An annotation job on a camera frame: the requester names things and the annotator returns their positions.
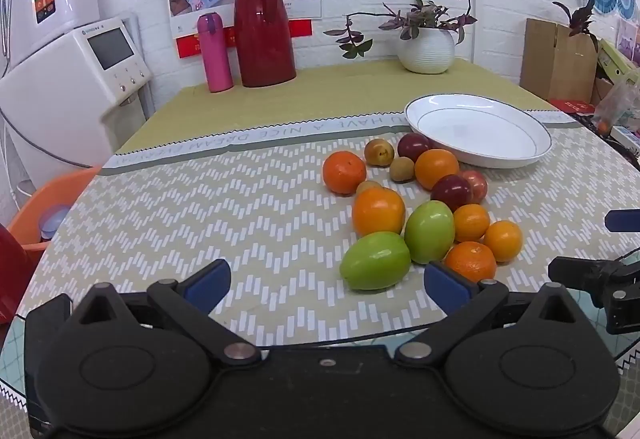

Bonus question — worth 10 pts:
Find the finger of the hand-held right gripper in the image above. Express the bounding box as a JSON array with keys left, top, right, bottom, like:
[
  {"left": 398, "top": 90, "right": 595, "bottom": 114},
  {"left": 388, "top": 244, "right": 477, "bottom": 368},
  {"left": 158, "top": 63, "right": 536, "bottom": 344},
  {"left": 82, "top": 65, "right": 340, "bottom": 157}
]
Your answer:
[
  {"left": 604, "top": 208, "right": 640, "bottom": 233},
  {"left": 548, "top": 257, "right": 627, "bottom": 308}
]

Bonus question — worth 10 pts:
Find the purple green trailing plant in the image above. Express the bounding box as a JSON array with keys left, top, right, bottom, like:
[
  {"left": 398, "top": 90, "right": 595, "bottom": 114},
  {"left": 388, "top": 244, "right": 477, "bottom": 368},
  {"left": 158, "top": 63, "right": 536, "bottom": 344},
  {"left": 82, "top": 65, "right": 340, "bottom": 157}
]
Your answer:
[{"left": 324, "top": 0, "right": 478, "bottom": 60}]

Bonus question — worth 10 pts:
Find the clear plastic bag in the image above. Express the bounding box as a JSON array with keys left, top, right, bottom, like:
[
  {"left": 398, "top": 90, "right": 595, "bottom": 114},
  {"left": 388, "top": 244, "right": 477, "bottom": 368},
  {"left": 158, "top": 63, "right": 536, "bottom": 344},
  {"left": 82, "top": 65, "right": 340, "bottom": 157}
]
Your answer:
[{"left": 592, "top": 79, "right": 640, "bottom": 134}]

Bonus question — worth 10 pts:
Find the teal table cloth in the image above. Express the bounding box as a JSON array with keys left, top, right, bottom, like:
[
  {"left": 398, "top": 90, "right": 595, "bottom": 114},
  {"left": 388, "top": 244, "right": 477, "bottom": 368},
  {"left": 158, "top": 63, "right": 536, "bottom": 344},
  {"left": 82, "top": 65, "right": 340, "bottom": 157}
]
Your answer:
[{"left": 0, "top": 309, "right": 640, "bottom": 420}]

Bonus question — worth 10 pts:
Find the dark purple leafy plant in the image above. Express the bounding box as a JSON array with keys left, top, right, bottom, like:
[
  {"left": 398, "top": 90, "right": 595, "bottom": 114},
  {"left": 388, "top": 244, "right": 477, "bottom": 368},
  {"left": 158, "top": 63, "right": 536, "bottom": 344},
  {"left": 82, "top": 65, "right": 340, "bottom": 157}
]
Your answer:
[{"left": 552, "top": 0, "right": 601, "bottom": 50}]

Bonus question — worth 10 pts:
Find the red thermos jug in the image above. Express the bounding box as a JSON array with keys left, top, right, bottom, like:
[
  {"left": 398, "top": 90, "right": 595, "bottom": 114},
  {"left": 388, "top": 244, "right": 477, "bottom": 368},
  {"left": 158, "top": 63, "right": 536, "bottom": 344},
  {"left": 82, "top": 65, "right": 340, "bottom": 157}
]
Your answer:
[{"left": 234, "top": 0, "right": 298, "bottom": 88}]

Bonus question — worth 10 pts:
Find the white ribbed plant pot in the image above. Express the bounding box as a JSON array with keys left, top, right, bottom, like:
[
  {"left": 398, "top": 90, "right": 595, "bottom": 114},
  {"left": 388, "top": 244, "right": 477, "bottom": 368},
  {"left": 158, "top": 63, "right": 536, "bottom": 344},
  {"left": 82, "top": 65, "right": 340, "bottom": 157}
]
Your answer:
[{"left": 397, "top": 26, "right": 457, "bottom": 74}]

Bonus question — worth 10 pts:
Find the pink bottle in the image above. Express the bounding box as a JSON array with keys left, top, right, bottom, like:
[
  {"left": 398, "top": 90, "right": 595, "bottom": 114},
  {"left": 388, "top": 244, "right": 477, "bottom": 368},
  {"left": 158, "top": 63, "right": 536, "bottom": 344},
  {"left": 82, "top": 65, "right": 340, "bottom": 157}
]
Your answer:
[{"left": 196, "top": 12, "right": 235, "bottom": 94}]

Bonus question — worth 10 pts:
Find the large round orange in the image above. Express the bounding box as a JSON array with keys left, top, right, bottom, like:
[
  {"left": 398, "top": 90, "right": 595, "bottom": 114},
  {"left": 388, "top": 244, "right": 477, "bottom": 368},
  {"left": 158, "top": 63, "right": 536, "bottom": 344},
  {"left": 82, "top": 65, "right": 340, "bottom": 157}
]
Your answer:
[{"left": 352, "top": 187, "right": 406, "bottom": 237}]

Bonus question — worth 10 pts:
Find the olive green table cloth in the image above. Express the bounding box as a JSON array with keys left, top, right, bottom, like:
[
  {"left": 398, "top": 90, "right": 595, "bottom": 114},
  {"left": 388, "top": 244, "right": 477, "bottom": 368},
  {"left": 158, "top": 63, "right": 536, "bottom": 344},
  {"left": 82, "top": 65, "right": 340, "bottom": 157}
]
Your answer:
[{"left": 116, "top": 58, "right": 566, "bottom": 154}]

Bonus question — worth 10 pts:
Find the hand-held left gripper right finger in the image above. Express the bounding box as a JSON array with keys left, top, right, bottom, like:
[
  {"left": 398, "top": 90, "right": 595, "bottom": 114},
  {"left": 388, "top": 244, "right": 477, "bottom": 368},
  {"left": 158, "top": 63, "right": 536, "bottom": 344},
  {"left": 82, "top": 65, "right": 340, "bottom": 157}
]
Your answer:
[{"left": 394, "top": 260, "right": 585, "bottom": 368}]

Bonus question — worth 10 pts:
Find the red apple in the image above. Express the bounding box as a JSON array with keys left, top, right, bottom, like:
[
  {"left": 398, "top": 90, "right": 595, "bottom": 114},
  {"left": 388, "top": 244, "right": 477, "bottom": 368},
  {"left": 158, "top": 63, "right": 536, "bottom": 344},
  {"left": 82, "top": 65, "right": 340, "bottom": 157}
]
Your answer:
[{"left": 460, "top": 169, "right": 489, "bottom": 204}]

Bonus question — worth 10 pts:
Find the small brown kiwi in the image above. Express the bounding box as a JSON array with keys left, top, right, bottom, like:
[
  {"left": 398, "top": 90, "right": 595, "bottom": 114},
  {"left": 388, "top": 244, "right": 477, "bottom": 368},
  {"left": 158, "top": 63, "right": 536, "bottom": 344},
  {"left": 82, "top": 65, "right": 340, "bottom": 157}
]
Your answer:
[{"left": 389, "top": 156, "right": 416, "bottom": 182}]

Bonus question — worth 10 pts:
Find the small orange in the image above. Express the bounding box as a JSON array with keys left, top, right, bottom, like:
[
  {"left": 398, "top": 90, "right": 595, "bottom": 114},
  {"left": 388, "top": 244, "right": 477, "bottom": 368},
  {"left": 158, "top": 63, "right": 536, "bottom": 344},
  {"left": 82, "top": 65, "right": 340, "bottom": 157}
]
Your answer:
[
  {"left": 453, "top": 203, "right": 491, "bottom": 243},
  {"left": 444, "top": 241, "right": 497, "bottom": 283},
  {"left": 483, "top": 220, "right": 524, "bottom": 263}
]

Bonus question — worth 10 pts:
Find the yellow brown plum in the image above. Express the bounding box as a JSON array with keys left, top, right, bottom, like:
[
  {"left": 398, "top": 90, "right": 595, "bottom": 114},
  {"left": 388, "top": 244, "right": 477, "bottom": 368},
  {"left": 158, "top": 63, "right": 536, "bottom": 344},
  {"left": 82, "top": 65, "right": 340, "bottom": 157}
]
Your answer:
[{"left": 364, "top": 139, "right": 395, "bottom": 168}]

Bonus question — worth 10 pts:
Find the white plate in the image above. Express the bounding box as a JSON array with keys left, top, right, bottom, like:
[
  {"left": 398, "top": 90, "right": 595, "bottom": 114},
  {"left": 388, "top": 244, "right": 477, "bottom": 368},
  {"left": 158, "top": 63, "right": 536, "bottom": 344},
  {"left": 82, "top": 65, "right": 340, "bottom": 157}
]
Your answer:
[{"left": 404, "top": 94, "right": 553, "bottom": 168}]

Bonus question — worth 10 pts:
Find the cardboard box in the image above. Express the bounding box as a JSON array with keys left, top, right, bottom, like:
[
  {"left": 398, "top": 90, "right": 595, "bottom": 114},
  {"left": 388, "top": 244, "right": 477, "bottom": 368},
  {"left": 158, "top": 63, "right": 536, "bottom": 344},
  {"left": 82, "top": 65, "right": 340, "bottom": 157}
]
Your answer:
[{"left": 520, "top": 18, "right": 600, "bottom": 104}]

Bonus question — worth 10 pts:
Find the white appliance with screen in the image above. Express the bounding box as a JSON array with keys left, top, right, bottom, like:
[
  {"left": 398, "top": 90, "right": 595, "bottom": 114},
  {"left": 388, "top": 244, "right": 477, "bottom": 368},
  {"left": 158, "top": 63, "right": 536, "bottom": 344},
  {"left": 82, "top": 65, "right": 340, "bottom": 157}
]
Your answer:
[{"left": 0, "top": 16, "right": 153, "bottom": 170}]

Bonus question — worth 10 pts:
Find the dark red plum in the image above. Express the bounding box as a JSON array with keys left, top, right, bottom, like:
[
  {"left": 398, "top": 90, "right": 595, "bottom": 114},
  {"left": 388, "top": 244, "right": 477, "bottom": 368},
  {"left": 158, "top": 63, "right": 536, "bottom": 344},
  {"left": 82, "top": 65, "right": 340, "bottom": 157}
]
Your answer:
[
  {"left": 431, "top": 174, "right": 474, "bottom": 212},
  {"left": 397, "top": 132, "right": 432, "bottom": 163}
]

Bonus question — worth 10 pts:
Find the dimpled orange tangerine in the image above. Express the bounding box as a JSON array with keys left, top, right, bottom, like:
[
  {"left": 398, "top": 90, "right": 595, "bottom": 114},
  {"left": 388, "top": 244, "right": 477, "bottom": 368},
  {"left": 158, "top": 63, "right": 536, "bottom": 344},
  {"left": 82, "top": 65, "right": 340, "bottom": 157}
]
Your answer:
[{"left": 322, "top": 150, "right": 367, "bottom": 196}]

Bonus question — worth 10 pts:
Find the green box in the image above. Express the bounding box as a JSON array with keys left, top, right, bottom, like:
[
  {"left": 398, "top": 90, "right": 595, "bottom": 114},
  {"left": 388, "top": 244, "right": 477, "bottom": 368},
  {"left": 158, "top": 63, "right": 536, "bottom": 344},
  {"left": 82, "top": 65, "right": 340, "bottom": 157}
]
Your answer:
[{"left": 597, "top": 39, "right": 640, "bottom": 87}]

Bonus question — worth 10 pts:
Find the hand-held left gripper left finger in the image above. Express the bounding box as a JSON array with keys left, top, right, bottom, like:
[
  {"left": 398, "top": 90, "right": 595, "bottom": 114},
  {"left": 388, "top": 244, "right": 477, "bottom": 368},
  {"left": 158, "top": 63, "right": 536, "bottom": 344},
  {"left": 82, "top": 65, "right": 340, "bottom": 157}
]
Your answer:
[{"left": 72, "top": 258, "right": 263, "bottom": 368}]

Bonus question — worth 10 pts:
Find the red packet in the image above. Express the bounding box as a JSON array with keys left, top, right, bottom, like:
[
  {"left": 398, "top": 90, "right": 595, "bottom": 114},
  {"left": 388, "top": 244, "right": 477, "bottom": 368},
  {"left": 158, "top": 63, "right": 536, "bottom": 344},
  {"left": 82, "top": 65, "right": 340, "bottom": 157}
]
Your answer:
[{"left": 548, "top": 99, "right": 598, "bottom": 114}]

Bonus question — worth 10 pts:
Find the orange plastic chair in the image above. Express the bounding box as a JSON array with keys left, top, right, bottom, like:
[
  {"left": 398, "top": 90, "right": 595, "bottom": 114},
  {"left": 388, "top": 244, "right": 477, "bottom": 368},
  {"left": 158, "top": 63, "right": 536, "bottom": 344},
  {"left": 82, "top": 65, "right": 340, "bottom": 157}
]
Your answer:
[{"left": 7, "top": 167, "right": 103, "bottom": 255}]

